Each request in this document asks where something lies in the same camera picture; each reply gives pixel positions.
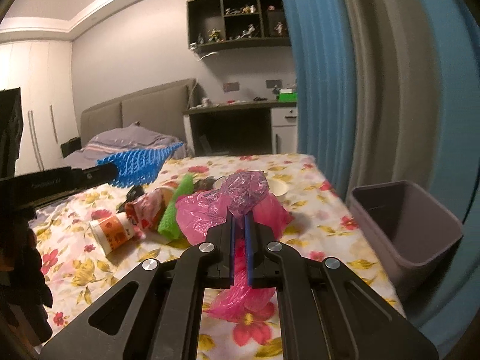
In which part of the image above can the green foam net sleeve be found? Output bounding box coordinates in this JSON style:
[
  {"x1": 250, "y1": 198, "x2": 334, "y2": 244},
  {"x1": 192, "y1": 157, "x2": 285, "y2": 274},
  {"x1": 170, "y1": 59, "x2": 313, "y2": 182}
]
[{"x1": 157, "y1": 173, "x2": 194, "y2": 242}]

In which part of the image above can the orange patterned paper cup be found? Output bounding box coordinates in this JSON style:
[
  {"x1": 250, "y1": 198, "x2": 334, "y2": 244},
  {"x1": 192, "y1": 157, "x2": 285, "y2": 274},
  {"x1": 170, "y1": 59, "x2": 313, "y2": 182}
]
[{"x1": 89, "y1": 212, "x2": 135, "y2": 255}]

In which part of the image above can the blue foam net sleeve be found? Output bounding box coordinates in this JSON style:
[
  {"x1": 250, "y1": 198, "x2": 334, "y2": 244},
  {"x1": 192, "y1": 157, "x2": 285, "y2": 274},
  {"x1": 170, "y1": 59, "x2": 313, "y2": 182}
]
[{"x1": 96, "y1": 142, "x2": 184, "y2": 188}]

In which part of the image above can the white striped paper cup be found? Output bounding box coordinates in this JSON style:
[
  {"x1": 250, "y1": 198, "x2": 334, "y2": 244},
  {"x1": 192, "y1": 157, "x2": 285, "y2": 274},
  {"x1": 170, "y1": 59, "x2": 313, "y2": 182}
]
[{"x1": 213, "y1": 176, "x2": 289, "y2": 199}]

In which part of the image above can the pink plastic bag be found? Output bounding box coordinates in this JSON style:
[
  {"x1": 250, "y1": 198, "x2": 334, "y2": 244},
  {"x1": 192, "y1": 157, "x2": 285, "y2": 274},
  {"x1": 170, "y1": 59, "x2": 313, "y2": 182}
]
[{"x1": 176, "y1": 171, "x2": 293, "y2": 322}]

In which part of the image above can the grey trash bin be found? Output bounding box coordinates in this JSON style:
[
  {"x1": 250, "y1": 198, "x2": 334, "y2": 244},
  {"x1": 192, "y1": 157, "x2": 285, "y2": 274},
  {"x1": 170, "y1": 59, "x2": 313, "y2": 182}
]
[{"x1": 349, "y1": 180, "x2": 463, "y2": 302}]

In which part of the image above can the black bedside table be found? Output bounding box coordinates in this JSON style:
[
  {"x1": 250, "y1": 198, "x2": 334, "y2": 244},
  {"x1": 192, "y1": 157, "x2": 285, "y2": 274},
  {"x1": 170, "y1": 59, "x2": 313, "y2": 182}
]
[{"x1": 60, "y1": 136, "x2": 81, "y2": 158}]

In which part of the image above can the floral bed sheet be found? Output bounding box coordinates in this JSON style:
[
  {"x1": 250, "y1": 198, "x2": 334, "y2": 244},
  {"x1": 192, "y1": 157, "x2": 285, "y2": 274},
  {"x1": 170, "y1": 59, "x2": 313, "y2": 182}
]
[{"x1": 32, "y1": 154, "x2": 401, "y2": 359}]

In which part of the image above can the grey striped duvet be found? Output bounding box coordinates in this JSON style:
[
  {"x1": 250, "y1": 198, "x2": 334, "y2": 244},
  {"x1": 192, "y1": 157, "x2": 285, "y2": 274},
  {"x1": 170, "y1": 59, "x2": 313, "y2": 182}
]
[{"x1": 64, "y1": 124, "x2": 181, "y2": 169}]

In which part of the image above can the black plastic bag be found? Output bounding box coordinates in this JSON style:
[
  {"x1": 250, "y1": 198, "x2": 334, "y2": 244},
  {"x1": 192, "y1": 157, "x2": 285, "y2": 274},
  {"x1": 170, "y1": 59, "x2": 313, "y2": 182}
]
[{"x1": 117, "y1": 185, "x2": 145, "y2": 213}]

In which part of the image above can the white wardrobe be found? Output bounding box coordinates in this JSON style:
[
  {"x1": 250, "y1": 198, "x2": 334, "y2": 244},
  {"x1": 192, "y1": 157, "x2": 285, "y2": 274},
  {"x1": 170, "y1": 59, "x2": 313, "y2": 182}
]
[{"x1": 1, "y1": 41, "x2": 78, "y2": 175}]

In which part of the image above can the grey upholstered headboard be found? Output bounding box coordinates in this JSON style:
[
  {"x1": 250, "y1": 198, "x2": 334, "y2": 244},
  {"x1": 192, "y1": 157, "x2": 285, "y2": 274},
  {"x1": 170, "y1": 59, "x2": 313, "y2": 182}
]
[{"x1": 80, "y1": 79, "x2": 197, "y2": 145}]

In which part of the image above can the white drawer cabinet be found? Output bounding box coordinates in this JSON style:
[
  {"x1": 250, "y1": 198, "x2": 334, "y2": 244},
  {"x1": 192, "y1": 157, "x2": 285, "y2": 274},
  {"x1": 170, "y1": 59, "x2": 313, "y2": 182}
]
[{"x1": 270, "y1": 107, "x2": 298, "y2": 155}]

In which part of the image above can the dark top desk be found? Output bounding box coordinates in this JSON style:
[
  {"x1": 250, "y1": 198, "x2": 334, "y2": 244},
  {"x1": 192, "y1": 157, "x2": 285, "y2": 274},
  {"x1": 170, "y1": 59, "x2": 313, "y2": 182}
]
[{"x1": 184, "y1": 100, "x2": 298, "y2": 157}]

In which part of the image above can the green box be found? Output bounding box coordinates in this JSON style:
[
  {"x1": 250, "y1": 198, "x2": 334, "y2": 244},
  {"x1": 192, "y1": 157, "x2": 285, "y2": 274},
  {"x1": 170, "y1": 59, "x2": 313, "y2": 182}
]
[{"x1": 277, "y1": 88, "x2": 297, "y2": 102}]

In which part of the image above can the blue grey curtain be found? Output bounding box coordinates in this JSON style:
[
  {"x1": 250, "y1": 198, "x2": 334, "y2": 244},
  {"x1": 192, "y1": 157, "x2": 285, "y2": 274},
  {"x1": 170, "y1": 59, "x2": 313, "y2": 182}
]
[{"x1": 283, "y1": 0, "x2": 479, "y2": 359}]

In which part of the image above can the dark wall shelf unit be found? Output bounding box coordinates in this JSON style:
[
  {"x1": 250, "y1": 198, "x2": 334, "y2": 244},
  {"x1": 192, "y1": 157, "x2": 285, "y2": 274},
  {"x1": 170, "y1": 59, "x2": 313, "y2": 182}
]
[{"x1": 186, "y1": 0, "x2": 290, "y2": 55}]

